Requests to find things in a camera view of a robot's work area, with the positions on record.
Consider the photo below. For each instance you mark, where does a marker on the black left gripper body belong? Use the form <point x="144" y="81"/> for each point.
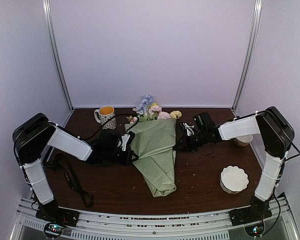
<point x="110" y="156"/>

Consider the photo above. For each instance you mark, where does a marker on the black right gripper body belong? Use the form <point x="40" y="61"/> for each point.
<point x="194" y="143"/>

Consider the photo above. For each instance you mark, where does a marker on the pale yellow flower stem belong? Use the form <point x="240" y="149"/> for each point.
<point x="176" y="114"/>

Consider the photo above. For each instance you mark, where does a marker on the wrapping paper sheet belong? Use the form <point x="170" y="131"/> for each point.
<point x="153" y="143"/>

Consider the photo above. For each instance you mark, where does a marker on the pink rose flower stem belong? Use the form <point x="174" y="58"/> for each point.
<point x="156" y="113"/>

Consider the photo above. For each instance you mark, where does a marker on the peach flower stem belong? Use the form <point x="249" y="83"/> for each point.
<point x="133" y="119"/>

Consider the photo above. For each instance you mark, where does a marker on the blue flower stem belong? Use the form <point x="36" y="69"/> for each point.
<point x="142" y="107"/>

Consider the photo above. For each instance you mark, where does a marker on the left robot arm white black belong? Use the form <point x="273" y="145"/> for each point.
<point x="40" y="143"/>

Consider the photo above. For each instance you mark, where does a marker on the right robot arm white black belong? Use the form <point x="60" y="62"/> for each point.
<point x="277" y="135"/>

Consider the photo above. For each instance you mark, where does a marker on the patterned mug yellow inside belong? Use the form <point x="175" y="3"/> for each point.
<point x="106" y="117"/>

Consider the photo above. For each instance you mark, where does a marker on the small white bowl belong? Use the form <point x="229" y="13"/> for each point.
<point x="243" y="141"/>

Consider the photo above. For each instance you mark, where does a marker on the scalloped white bowl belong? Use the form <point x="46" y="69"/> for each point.
<point x="233" y="180"/>

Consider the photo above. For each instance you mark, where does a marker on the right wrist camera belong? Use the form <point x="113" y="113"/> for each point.
<point x="189" y="130"/>

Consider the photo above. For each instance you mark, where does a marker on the right aluminium frame post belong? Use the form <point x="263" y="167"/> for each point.
<point x="254" y="30"/>

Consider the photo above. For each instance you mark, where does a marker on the aluminium frame post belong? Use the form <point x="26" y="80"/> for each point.
<point x="254" y="30"/>
<point x="55" y="53"/>

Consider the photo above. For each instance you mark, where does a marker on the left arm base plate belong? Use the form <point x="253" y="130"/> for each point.
<point x="61" y="216"/>

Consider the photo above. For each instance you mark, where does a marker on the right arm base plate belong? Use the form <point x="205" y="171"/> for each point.
<point x="243" y="216"/>

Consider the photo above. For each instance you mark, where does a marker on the left aluminium frame post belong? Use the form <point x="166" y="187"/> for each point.
<point x="55" y="53"/>

